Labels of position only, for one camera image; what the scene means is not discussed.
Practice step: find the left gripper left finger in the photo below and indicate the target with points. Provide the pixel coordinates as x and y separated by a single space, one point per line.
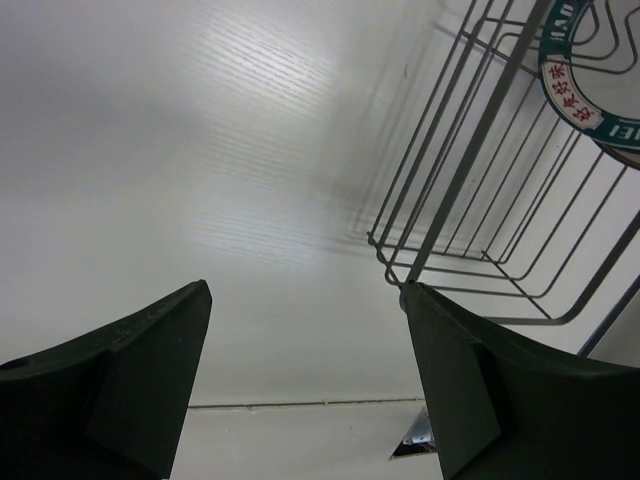
109 404

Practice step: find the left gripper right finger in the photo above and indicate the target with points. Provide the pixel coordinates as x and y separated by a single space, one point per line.
503 406

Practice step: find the blue rimmed plate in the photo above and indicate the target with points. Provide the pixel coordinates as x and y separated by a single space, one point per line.
588 56

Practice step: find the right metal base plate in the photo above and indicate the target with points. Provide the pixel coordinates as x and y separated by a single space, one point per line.
418 440

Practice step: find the black wire dish rack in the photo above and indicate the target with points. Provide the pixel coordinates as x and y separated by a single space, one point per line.
491 198

